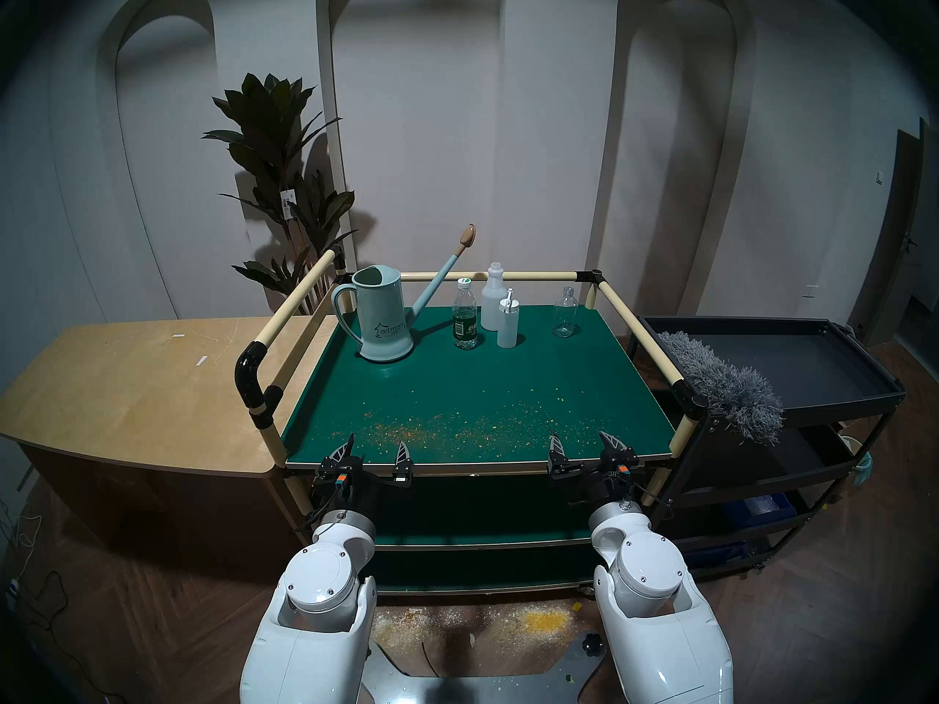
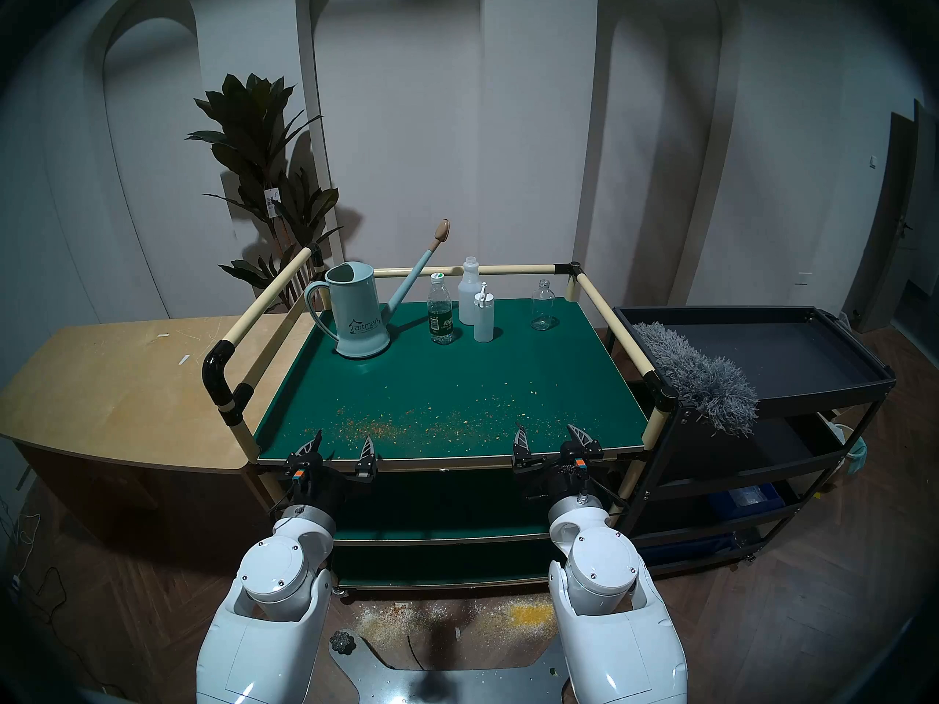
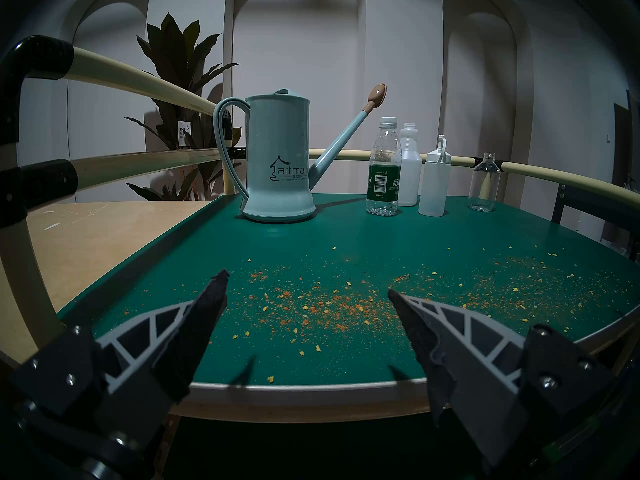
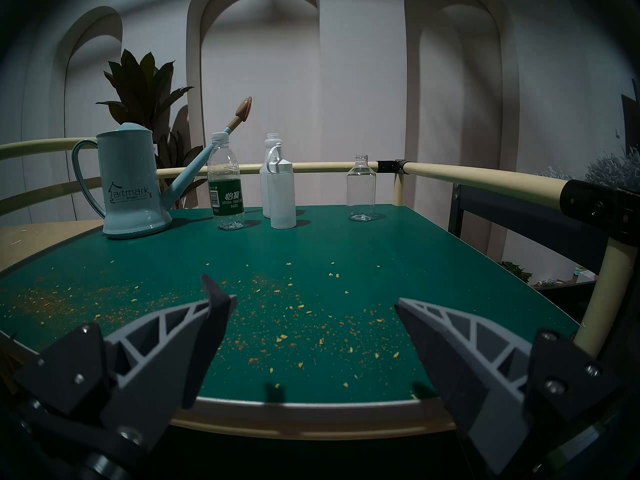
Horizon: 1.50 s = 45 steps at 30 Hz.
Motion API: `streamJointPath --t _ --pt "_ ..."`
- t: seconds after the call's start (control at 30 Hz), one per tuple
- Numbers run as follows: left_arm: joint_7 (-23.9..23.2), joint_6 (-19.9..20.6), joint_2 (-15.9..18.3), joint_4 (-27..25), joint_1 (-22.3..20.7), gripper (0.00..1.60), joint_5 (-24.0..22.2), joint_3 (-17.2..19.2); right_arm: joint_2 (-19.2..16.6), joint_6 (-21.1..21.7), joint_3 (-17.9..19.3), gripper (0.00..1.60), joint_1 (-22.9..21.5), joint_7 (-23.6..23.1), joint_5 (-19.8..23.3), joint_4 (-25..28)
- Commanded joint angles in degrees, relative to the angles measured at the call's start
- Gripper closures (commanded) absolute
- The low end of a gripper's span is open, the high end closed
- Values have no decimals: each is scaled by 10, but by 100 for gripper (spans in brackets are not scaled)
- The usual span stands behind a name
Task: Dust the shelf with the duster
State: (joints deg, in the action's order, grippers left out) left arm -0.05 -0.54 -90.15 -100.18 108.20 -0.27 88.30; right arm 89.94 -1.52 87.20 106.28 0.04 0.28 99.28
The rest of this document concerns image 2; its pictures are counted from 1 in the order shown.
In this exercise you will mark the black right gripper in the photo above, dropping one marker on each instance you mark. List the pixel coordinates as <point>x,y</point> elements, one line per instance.
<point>568,479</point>

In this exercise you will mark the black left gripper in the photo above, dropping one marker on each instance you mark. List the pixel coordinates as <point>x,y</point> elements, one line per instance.
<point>323,482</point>

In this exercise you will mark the grey fluffy duster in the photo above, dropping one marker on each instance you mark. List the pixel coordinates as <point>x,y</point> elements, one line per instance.
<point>697,372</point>

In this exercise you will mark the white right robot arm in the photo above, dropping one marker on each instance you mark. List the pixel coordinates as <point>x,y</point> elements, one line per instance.
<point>601,570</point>

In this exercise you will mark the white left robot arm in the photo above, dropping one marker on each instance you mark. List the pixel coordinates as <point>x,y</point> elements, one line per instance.
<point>279,570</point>

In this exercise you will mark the green shelf cart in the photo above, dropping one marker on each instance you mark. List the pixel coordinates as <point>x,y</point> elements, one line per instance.
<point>455,387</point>

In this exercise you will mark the clear glass bottle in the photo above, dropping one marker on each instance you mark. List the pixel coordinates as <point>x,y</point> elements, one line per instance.
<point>543,310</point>

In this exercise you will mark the white pump bottle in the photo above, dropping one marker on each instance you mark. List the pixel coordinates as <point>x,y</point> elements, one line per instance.
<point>483,323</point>

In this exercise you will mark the light blue watering can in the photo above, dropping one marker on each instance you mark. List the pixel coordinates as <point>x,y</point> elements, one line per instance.
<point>359,314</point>

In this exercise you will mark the green label water bottle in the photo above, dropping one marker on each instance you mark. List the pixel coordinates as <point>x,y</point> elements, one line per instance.
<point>441,317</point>

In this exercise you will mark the white opaque plastic bottle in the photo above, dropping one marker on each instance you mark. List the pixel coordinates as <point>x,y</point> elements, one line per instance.
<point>468,292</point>

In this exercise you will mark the black base knob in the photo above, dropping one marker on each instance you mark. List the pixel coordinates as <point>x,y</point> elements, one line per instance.
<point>342,642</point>

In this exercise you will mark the blue storage box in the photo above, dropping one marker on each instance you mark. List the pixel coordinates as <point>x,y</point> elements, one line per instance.
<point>737,501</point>

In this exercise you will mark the light wooden table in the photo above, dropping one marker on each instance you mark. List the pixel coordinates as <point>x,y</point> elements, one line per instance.
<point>110,387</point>

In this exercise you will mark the white plant tag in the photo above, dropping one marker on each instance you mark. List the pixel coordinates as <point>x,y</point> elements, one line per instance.
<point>272,200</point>

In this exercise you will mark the black utility cart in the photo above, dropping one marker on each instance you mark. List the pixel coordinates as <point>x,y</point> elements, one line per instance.
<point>807,350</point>

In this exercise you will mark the teal bag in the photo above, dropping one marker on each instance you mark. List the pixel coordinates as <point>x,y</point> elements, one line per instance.
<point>857,457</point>

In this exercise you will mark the dark green potted plant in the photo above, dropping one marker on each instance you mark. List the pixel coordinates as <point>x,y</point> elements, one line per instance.
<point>253,123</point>

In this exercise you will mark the dark brown door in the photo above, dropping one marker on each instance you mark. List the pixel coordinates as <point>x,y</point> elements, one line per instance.
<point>884,226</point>

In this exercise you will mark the grey metal robot base plate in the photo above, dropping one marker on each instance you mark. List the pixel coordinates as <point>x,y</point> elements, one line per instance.
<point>455,686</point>

